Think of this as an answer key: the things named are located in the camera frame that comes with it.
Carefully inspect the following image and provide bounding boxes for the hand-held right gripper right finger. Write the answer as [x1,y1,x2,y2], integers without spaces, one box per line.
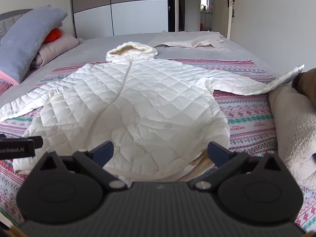
[193,141,290,191]

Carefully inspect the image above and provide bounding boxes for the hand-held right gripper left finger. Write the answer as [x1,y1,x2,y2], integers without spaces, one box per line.
[30,140,129,192]

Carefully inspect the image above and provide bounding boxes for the white quilted hooded jacket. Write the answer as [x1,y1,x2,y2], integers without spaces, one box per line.
[0,42,305,181]

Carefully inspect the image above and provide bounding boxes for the dark hanging clothes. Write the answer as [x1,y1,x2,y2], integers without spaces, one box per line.
[168,0,176,31]

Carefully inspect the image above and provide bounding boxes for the pink green patterned blanket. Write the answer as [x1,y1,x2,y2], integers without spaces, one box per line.
[0,59,316,232]

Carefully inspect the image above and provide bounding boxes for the mauve velvet pillow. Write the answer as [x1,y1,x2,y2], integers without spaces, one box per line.
[0,81,14,97]

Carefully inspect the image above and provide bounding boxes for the white fleece blanket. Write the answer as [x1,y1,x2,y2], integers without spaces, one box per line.
[268,84,316,190]

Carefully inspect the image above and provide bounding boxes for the grey bed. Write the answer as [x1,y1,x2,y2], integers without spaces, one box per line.
[0,31,316,237]

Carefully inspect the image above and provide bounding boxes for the grey blue pillow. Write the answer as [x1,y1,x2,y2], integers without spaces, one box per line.
[0,5,68,84]

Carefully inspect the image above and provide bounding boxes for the beige pillow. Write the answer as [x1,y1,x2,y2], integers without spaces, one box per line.
[31,33,79,68]

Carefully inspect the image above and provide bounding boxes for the brown cloth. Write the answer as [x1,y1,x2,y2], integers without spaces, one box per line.
[291,68,316,102]

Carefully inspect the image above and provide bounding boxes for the beige cloth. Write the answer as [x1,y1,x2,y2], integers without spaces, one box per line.
[148,30,232,53]

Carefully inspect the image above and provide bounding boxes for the orange plush toy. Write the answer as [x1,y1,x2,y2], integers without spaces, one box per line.
[43,28,62,44]

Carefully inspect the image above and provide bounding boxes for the grey quilted headboard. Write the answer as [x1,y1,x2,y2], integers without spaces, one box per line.
[0,8,34,41]

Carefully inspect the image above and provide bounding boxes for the white door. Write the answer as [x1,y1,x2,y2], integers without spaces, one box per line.
[212,0,234,40]

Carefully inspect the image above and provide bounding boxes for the white and taupe wardrobe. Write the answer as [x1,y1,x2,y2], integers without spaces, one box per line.
[71,0,169,39]

